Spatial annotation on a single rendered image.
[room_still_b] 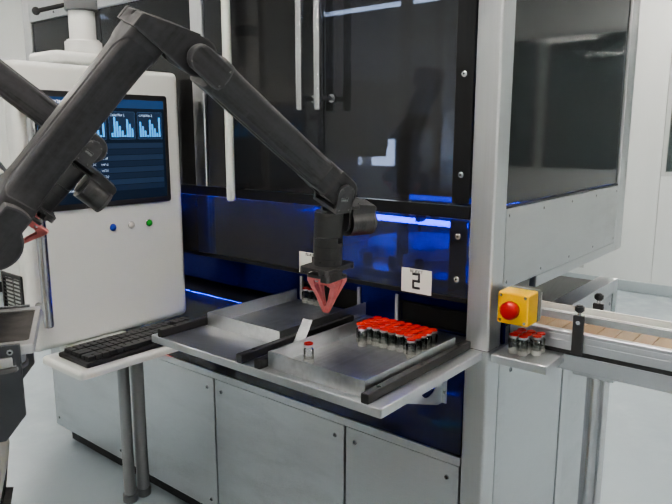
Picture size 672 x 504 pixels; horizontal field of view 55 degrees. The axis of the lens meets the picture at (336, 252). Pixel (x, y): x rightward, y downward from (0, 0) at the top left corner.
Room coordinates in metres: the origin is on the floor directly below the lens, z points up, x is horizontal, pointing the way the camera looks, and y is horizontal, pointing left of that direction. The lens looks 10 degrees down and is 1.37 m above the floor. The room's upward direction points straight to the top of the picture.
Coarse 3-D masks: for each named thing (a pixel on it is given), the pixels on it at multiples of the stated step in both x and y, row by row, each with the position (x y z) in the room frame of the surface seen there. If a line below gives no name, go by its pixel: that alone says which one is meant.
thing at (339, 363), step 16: (320, 336) 1.43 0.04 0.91; (336, 336) 1.48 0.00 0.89; (352, 336) 1.51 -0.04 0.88; (272, 352) 1.30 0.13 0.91; (288, 352) 1.35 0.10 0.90; (320, 352) 1.39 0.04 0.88; (336, 352) 1.39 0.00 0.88; (352, 352) 1.39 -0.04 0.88; (368, 352) 1.39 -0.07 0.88; (384, 352) 1.39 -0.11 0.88; (432, 352) 1.33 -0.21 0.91; (288, 368) 1.27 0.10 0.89; (304, 368) 1.24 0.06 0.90; (320, 368) 1.21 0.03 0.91; (336, 368) 1.29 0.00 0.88; (352, 368) 1.29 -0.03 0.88; (368, 368) 1.29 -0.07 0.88; (384, 368) 1.29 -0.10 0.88; (400, 368) 1.23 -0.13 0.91; (336, 384) 1.19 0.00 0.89; (352, 384) 1.16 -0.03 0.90; (368, 384) 1.15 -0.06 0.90
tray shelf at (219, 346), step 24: (168, 336) 1.52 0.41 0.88; (192, 336) 1.52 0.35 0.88; (216, 336) 1.52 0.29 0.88; (240, 336) 1.52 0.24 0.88; (456, 336) 1.52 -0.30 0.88; (216, 360) 1.38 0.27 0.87; (456, 360) 1.35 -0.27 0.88; (480, 360) 1.40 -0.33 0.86; (288, 384) 1.24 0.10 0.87; (312, 384) 1.21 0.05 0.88; (408, 384) 1.21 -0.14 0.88; (432, 384) 1.23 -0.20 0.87; (360, 408) 1.12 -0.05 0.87; (384, 408) 1.10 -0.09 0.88
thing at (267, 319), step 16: (240, 304) 1.70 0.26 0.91; (256, 304) 1.74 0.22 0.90; (272, 304) 1.79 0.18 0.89; (288, 304) 1.81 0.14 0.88; (304, 304) 1.81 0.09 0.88; (208, 320) 1.61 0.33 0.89; (224, 320) 1.57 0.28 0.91; (240, 320) 1.54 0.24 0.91; (256, 320) 1.65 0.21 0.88; (272, 320) 1.65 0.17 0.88; (288, 320) 1.65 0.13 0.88; (320, 320) 1.56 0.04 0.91; (256, 336) 1.50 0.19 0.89; (272, 336) 1.46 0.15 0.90
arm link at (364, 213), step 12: (348, 192) 1.19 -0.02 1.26; (324, 204) 1.22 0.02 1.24; (336, 204) 1.18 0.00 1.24; (348, 204) 1.20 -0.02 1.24; (360, 204) 1.24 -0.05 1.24; (372, 204) 1.26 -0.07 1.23; (360, 216) 1.25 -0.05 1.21; (372, 216) 1.26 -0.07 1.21; (360, 228) 1.25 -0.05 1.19; (372, 228) 1.26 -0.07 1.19
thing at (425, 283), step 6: (402, 270) 1.54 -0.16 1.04; (408, 270) 1.53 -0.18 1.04; (414, 270) 1.52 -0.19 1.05; (420, 270) 1.51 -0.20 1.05; (402, 276) 1.54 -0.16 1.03; (408, 276) 1.53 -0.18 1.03; (414, 276) 1.52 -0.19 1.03; (420, 276) 1.51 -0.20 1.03; (426, 276) 1.50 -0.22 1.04; (402, 282) 1.54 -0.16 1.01; (408, 282) 1.53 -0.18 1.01; (414, 282) 1.52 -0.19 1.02; (420, 282) 1.51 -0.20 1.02; (426, 282) 1.50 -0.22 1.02; (402, 288) 1.54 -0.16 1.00; (408, 288) 1.53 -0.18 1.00; (420, 288) 1.51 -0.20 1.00; (426, 288) 1.50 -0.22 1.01; (426, 294) 1.50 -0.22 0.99
